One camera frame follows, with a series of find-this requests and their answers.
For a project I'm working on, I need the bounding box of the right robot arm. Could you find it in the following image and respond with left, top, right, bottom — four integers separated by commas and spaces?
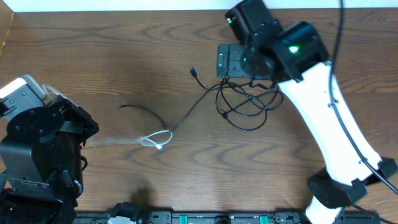
217, 0, 397, 223

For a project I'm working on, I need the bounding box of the black right camera cable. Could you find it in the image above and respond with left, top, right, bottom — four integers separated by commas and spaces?
328, 0, 398, 224

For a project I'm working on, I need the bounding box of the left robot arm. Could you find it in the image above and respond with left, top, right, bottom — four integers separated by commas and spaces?
1, 96, 99, 223

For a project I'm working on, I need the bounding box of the black thin cable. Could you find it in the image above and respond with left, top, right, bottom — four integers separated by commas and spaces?
119, 66, 224, 133
215, 76, 284, 132

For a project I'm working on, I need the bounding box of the white thin cable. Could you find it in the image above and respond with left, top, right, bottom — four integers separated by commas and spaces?
42, 83, 174, 151

